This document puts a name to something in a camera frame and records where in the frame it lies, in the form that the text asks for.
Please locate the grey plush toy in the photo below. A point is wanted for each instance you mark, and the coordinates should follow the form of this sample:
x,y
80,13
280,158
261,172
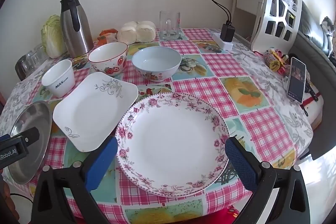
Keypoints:
x,y
328,32

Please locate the light blue bowl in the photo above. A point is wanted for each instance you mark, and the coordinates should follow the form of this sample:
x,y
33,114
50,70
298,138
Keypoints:
x,y
157,61

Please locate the red snack packet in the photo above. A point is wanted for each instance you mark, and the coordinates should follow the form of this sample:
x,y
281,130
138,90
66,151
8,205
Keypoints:
x,y
283,65

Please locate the clear glass jar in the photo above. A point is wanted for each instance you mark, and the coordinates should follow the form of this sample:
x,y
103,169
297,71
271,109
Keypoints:
x,y
32,57
41,52

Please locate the checked printed tablecloth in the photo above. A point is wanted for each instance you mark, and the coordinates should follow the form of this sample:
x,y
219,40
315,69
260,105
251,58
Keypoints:
x,y
262,129

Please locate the white power strip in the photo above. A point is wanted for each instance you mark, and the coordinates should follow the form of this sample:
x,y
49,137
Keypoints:
x,y
225,45

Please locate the napa cabbage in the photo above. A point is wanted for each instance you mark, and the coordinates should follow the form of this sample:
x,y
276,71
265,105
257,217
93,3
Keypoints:
x,y
52,35

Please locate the red cloth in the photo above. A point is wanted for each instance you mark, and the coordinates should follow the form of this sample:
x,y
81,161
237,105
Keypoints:
x,y
228,213

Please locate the clear glass mug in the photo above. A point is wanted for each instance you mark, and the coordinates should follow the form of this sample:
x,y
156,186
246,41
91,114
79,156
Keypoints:
x,y
170,27

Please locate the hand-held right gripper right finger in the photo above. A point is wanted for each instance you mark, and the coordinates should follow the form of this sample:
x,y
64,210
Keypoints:
x,y
241,166

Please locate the yellow candy packet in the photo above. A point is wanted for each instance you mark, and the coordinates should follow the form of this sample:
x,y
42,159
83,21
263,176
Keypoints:
x,y
271,60

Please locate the white square bowl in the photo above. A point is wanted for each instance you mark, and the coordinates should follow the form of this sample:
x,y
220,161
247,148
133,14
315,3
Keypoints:
x,y
59,77

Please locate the orange snack packet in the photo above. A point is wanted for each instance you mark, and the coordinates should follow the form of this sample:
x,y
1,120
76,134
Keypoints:
x,y
107,35

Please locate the round floral plate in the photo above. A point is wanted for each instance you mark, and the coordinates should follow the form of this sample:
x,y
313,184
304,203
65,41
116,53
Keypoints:
x,y
170,145

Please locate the strawberry print bowl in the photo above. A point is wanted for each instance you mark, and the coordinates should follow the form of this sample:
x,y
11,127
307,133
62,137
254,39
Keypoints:
x,y
110,66

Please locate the white cutout rack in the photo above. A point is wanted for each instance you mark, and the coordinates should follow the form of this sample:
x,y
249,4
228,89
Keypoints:
x,y
262,37

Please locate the bag of steamed buns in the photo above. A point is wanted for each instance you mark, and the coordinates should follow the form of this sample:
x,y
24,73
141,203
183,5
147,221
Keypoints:
x,y
136,32

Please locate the stainless steel thermos jug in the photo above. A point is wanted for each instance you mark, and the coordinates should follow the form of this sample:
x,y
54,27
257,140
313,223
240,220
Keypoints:
x,y
84,40

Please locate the white square plate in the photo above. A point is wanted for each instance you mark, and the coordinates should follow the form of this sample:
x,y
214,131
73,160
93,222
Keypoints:
x,y
92,111

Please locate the smartphone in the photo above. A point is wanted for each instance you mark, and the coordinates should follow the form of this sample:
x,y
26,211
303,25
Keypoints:
x,y
296,82

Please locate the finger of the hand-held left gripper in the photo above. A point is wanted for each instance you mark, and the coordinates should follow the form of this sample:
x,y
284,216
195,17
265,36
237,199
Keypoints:
x,y
31,136

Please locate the black charger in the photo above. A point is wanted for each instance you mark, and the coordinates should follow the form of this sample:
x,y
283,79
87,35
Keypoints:
x,y
227,32

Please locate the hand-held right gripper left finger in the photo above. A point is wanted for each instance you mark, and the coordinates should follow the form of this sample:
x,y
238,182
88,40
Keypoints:
x,y
101,163

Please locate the grey sofa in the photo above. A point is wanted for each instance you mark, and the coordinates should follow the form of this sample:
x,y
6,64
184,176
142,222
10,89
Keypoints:
x,y
315,56

